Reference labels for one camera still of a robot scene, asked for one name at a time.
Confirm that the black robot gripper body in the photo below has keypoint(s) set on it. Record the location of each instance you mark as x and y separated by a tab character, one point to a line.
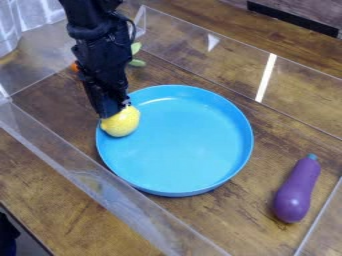
103	58

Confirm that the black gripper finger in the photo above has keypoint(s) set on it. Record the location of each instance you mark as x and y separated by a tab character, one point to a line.
99	96
116	101

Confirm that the yellow toy lemon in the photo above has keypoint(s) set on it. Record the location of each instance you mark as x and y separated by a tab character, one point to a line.
123	123

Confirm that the round blue tray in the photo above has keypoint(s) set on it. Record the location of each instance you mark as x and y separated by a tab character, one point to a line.
191	145

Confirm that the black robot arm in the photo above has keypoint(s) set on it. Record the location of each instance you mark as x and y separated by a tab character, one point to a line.
91	18

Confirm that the white patterned curtain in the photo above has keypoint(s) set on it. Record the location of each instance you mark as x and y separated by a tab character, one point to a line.
23	15

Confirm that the purple toy eggplant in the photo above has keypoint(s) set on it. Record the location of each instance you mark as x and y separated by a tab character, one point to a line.
293	197

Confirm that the clear acrylic enclosure wall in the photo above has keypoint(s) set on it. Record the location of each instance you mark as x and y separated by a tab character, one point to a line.
278	71

